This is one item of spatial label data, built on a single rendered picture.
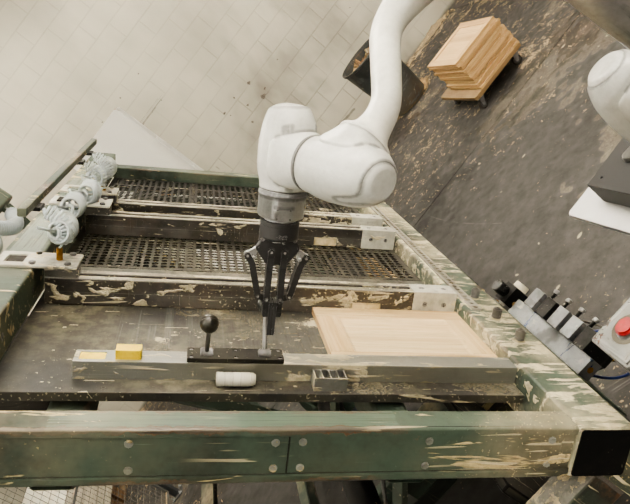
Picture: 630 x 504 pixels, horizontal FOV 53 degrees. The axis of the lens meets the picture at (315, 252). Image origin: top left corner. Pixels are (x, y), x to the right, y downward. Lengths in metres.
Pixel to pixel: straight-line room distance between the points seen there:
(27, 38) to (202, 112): 1.74
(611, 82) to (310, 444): 1.07
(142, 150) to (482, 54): 2.71
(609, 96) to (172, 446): 1.23
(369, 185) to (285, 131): 0.21
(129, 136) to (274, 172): 4.29
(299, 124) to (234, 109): 5.70
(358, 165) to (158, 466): 0.60
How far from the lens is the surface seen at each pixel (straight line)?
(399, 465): 1.23
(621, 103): 1.68
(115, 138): 5.40
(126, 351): 1.34
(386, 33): 1.26
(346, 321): 1.65
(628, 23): 1.45
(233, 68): 6.82
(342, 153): 1.03
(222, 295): 1.67
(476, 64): 4.81
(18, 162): 6.94
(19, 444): 1.16
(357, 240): 2.31
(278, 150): 1.12
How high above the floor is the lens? 1.86
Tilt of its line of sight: 19 degrees down
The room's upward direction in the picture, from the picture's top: 53 degrees counter-clockwise
